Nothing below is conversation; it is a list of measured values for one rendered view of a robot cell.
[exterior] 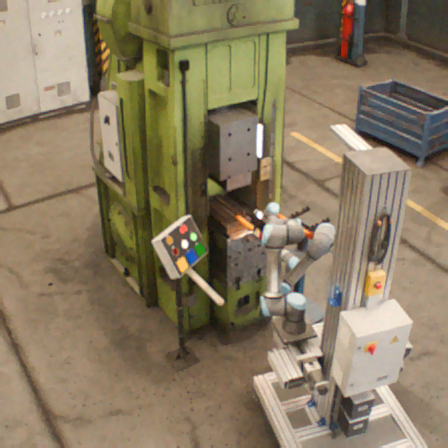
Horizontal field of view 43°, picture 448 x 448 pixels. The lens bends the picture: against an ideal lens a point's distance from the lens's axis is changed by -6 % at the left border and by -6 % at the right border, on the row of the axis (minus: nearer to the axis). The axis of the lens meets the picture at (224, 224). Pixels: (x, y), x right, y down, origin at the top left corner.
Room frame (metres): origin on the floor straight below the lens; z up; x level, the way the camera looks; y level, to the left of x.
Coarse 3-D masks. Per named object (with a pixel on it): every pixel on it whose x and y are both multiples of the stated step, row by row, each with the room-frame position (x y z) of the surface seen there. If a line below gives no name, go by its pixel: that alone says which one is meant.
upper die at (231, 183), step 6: (210, 174) 3.71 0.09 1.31; (246, 174) 3.63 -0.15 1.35; (216, 180) 3.65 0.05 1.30; (222, 180) 3.59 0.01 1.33; (228, 180) 3.55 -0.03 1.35; (234, 180) 3.57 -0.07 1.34; (240, 180) 3.60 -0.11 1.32; (246, 180) 3.63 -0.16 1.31; (222, 186) 3.59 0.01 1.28; (228, 186) 3.55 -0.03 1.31; (234, 186) 3.57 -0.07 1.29; (240, 186) 3.60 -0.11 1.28
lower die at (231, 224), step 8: (224, 200) 3.90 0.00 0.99; (216, 208) 3.78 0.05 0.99; (232, 208) 3.78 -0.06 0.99; (216, 216) 3.69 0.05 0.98; (224, 216) 3.67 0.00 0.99; (232, 216) 3.66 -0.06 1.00; (240, 216) 3.66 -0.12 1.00; (248, 216) 3.67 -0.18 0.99; (224, 224) 3.58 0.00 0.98; (232, 224) 3.57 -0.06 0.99; (240, 224) 3.60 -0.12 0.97; (232, 232) 3.57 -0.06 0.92
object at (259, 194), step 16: (272, 48) 3.91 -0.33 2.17; (272, 64) 3.91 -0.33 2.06; (272, 80) 3.91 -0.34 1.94; (272, 96) 3.91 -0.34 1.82; (256, 112) 3.86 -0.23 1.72; (272, 112) 3.92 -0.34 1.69; (272, 128) 3.92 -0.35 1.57; (272, 144) 3.93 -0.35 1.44; (272, 160) 3.93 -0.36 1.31; (256, 176) 3.85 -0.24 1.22; (272, 176) 3.93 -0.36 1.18; (240, 192) 4.02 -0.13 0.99; (256, 192) 3.85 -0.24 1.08; (272, 192) 3.93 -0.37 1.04; (256, 208) 3.85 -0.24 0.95
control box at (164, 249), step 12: (168, 228) 3.24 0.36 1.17; (192, 228) 3.30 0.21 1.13; (156, 240) 3.08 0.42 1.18; (180, 240) 3.17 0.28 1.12; (192, 240) 3.24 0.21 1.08; (168, 252) 3.05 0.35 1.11; (180, 252) 3.12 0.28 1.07; (168, 264) 3.04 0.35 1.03; (192, 264) 3.12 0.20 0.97; (180, 276) 3.01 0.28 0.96
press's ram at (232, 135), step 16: (208, 112) 3.75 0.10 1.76; (224, 112) 3.74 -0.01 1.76; (240, 112) 3.74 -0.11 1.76; (208, 128) 3.63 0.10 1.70; (224, 128) 3.53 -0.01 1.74; (240, 128) 3.60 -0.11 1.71; (256, 128) 3.67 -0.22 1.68; (208, 144) 3.64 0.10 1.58; (224, 144) 3.53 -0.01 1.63; (240, 144) 3.60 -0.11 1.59; (256, 144) 3.67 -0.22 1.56; (208, 160) 3.64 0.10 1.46; (224, 160) 3.53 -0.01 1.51; (240, 160) 3.60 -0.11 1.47; (256, 160) 3.67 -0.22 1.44; (224, 176) 3.53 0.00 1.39
